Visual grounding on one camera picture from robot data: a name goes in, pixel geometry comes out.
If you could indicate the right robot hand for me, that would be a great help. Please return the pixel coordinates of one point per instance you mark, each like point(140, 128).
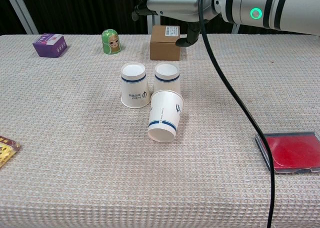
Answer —
point(175, 2)

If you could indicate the white paper cup blue band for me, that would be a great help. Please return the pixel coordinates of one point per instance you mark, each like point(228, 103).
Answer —
point(135, 87)
point(167, 80)
point(163, 112)

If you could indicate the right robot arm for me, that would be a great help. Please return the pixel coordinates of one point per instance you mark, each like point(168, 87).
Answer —
point(287, 7)

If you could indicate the red and white box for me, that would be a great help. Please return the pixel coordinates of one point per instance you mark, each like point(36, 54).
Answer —
point(292, 151)

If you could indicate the brown cardboard box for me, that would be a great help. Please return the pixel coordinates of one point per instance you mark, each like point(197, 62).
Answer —
point(163, 46)

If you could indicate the green nesting doll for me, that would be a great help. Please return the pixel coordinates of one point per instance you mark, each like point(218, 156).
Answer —
point(111, 42)

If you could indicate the purple carton box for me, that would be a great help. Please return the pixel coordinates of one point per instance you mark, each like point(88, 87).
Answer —
point(48, 46)

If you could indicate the beige woven tablecloth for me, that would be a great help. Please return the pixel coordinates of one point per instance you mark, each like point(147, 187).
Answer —
point(87, 163)

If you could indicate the yellow brown snack packet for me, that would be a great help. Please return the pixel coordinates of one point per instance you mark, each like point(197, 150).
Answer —
point(6, 150)

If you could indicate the white frame post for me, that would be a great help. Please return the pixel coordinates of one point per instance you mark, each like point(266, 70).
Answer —
point(156, 23)
point(21, 12)
point(235, 28)

